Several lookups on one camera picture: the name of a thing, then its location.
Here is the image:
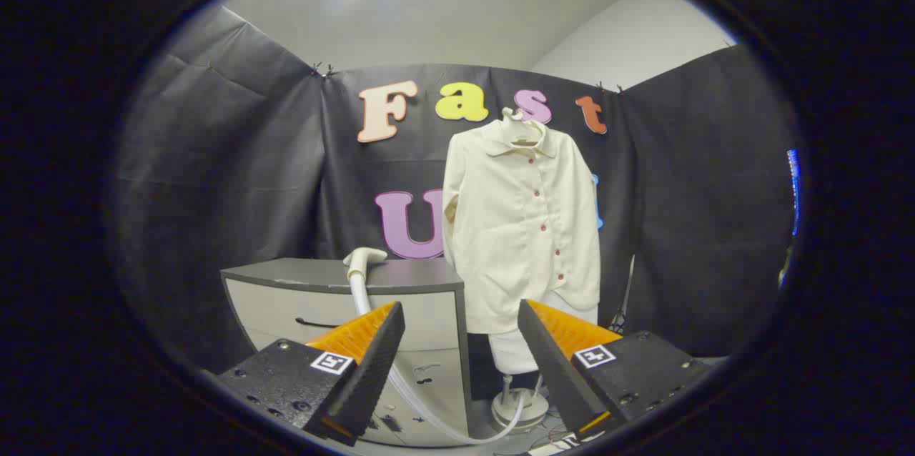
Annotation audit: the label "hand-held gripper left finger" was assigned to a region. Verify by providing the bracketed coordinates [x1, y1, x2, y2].
[214, 301, 406, 447]

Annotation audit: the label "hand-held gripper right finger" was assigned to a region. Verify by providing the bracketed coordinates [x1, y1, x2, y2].
[518, 299, 713, 440]

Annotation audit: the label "cream garment steamer head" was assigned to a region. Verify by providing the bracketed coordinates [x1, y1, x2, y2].
[343, 247, 388, 279]

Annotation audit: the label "cream button-up shirt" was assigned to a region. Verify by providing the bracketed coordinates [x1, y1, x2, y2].
[442, 117, 603, 334]

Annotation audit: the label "white dress form stand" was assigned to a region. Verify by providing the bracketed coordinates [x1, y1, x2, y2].
[488, 290, 598, 435]

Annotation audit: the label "black stand pole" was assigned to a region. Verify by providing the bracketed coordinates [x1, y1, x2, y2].
[616, 254, 637, 332]

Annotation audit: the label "grey drawer cabinet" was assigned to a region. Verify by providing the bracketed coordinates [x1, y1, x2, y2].
[220, 257, 473, 448]

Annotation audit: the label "black backdrop cloth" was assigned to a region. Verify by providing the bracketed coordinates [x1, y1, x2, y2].
[107, 6, 801, 375]

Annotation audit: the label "tangled thin cables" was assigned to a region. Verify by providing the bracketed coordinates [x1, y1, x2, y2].
[528, 419, 581, 456]

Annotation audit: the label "white steamer hose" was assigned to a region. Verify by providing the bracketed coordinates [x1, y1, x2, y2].
[348, 274, 527, 446]

